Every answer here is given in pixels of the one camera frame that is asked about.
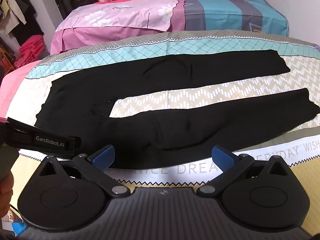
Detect stack of red clothes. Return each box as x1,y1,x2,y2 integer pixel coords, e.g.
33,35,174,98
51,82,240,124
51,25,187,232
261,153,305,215
13,35,49,69

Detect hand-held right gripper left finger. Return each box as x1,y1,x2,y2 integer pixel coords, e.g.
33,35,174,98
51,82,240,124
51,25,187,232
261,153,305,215
35,144,130,197

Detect teal and beige patterned quilt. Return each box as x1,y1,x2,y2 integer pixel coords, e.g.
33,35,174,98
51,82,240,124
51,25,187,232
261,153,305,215
4,29,320,188

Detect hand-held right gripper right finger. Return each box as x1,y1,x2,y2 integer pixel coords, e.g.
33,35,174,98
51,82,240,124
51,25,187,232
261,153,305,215
196,145,292,198

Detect hanging clothes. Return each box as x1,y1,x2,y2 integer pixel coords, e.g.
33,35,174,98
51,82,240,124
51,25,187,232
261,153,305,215
0,0,44,46

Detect black pants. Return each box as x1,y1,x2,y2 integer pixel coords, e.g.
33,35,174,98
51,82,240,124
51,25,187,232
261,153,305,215
34,49,320,170

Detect blue and grey striped sheet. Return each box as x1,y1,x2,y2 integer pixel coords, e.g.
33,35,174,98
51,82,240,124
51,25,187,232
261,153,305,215
183,0,290,37

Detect pink blanket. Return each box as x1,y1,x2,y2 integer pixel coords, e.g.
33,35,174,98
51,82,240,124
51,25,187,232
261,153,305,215
0,61,37,121

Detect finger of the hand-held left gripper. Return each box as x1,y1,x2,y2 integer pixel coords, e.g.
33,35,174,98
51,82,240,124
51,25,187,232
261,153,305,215
72,136,82,157

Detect person's left hand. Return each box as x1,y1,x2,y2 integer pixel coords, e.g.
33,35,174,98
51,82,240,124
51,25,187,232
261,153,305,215
0,170,13,217

